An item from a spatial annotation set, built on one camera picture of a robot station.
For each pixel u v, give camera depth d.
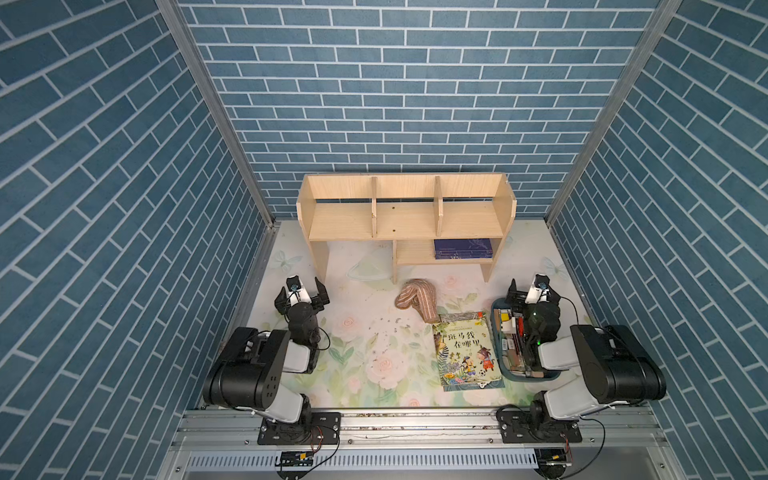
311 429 0.72
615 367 0.46
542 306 0.72
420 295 0.90
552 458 0.71
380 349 0.87
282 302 0.79
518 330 0.88
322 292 0.83
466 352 0.85
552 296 0.83
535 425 0.68
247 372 0.44
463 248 0.93
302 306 0.71
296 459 0.72
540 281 0.76
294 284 0.74
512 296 0.83
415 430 0.75
